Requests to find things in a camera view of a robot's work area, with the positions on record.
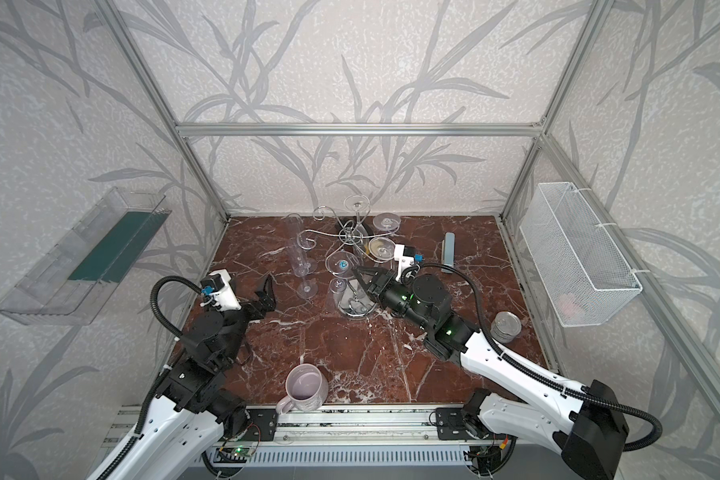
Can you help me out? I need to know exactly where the clear acrylic wall shelf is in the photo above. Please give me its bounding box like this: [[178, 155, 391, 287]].
[[0, 187, 172, 326]]

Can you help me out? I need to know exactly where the green circuit board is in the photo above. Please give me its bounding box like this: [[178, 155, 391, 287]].
[[214, 446, 257, 464]]

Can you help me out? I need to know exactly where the clear champagne flute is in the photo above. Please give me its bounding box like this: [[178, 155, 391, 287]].
[[373, 212, 401, 234], [365, 236, 396, 263], [284, 213, 318, 300]]

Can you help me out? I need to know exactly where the black yellow work glove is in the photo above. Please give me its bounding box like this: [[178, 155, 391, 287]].
[[335, 217, 373, 242]]

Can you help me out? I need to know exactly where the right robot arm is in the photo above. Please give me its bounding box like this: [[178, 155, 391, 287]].
[[353, 265, 663, 479]]

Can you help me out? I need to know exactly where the white wire wall basket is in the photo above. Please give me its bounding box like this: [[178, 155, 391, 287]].
[[520, 182, 642, 328]]

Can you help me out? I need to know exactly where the chrome wine glass rack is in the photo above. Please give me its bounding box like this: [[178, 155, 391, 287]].
[[296, 194, 401, 320]]

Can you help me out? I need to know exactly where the clear wine glass front centre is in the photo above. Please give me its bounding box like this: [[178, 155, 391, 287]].
[[325, 250, 368, 318]]

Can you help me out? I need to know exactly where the aluminium front rail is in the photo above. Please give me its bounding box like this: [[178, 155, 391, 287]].
[[101, 403, 553, 448]]

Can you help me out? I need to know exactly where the lilac ceramic mug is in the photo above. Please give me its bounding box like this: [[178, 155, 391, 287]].
[[275, 364, 329, 415]]

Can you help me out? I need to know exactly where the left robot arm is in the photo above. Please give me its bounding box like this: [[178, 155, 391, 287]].
[[90, 269, 277, 479]]

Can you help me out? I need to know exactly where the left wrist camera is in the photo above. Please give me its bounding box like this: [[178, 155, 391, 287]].
[[200, 269, 242, 312]]

